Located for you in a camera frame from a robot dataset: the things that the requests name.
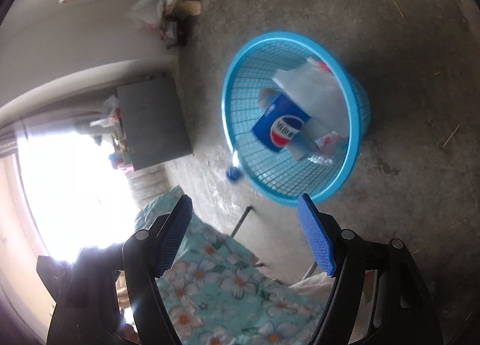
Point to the teal floral blanket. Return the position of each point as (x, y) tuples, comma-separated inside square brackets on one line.
[(225, 292)]

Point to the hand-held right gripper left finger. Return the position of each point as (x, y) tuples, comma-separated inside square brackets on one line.
[(174, 232)]

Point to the blue bottle cap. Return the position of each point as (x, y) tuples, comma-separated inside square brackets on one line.
[(233, 173)]

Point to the striped grey sack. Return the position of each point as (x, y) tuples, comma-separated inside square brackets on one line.
[(148, 184)]

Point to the dark grey cabinet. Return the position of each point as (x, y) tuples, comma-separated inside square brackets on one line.
[(153, 123)]

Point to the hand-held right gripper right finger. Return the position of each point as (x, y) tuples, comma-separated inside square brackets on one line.
[(317, 240)]

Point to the white paper sheet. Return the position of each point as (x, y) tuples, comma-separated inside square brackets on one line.
[(315, 93)]

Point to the clear plastic wrapper red print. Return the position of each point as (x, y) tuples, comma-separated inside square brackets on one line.
[(330, 142)]

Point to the grey curtain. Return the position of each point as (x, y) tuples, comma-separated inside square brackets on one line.
[(11, 137)]

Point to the pile of small colourful items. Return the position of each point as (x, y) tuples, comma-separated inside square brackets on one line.
[(120, 150)]

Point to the blue plastic mesh basket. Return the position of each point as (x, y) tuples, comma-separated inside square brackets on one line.
[(258, 168)]

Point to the dark bag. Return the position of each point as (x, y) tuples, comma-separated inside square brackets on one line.
[(173, 32)]

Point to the metal chair leg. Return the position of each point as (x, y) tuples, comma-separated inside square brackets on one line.
[(243, 221), (308, 273)]

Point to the white plastic bag red print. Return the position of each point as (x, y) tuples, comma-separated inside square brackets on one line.
[(107, 112)]

